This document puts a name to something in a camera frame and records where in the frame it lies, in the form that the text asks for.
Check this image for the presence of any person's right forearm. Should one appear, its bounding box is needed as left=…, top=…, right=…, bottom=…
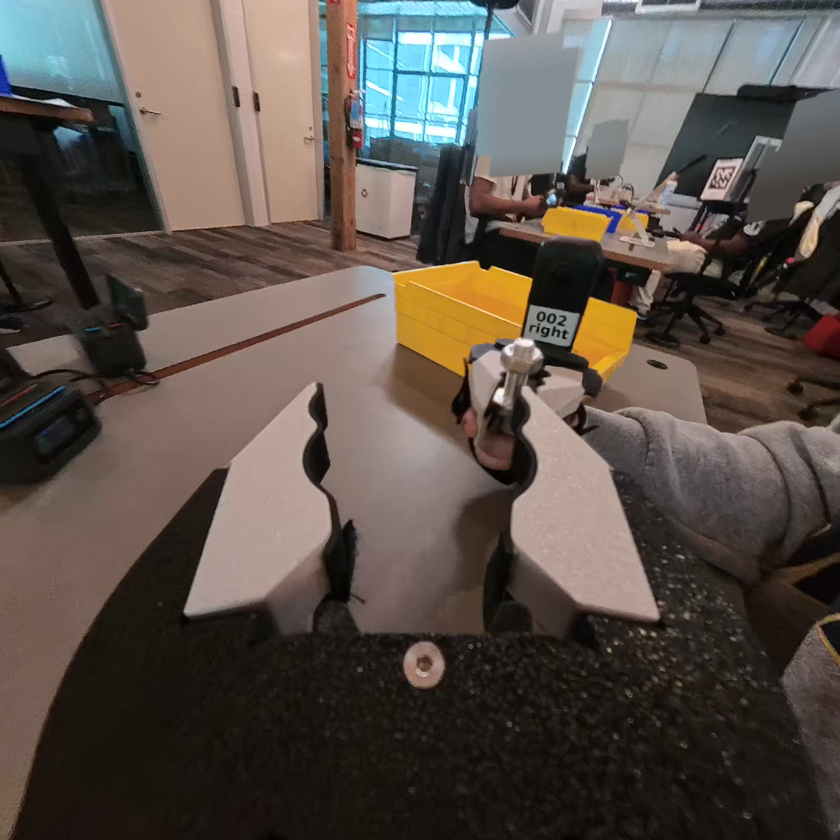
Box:
left=583, top=407, right=840, bottom=590

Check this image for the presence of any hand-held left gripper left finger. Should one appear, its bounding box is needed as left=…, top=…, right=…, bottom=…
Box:
left=184, top=382, right=357, bottom=636

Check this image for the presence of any wooden post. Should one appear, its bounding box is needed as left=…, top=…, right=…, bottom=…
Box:
left=325, top=0, right=359, bottom=252

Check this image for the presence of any large yellow plastic bin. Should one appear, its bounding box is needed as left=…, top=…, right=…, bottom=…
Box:
left=392, top=260, right=639, bottom=383

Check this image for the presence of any wooden desk with black legs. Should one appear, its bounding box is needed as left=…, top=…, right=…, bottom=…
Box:
left=0, top=95, right=101, bottom=311

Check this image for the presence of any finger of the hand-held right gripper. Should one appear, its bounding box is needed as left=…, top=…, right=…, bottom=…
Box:
left=525, top=367, right=585, bottom=422
left=469, top=351, right=513, bottom=429

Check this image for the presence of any silver metal bolt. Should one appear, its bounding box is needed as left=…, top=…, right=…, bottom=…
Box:
left=482, top=338, right=546, bottom=439

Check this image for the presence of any red box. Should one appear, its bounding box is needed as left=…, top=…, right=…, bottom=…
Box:
left=801, top=314, right=840, bottom=359

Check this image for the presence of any black cable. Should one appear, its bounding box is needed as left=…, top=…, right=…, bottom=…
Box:
left=33, top=366, right=162, bottom=389

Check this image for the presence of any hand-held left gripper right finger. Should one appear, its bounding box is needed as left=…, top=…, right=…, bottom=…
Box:
left=484, top=394, right=660, bottom=639

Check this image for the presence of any large glass window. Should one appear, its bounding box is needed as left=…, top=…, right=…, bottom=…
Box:
left=360, top=16, right=488, bottom=147

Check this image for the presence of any grey work table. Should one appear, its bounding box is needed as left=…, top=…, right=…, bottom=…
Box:
left=499, top=220, right=678, bottom=274

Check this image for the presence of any small yellow plastic bin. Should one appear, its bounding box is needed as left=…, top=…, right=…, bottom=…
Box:
left=542, top=206, right=613, bottom=241

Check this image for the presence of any black office chair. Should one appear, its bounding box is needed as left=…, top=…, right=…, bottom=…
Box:
left=646, top=217, right=778, bottom=347

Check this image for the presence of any person's right hand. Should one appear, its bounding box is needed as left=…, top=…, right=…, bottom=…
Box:
left=459, top=403, right=521, bottom=475

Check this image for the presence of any white recycling bin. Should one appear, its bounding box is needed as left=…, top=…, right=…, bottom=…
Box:
left=356, top=157, right=419, bottom=240

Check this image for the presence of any white door with lever handle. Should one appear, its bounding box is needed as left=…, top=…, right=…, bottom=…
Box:
left=104, top=0, right=248, bottom=232
left=241, top=0, right=326, bottom=225

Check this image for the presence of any dark hanging jacket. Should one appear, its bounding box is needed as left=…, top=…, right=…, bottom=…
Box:
left=416, top=144, right=471, bottom=265

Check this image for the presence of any black battery charger dock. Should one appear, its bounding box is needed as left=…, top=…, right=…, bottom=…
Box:
left=71, top=274, right=150, bottom=376

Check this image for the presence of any blue plastic bin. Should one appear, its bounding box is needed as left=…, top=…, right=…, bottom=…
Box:
left=573, top=202, right=632, bottom=235

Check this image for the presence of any black charger case with display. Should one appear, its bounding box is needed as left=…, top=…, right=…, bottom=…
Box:
left=0, top=374, right=103, bottom=485

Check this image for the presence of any black and white marker board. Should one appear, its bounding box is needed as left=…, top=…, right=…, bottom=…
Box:
left=700, top=157, right=746, bottom=202

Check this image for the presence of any black partition panel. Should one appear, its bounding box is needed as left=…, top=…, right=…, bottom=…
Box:
left=656, top=92, right=796, bottom=198

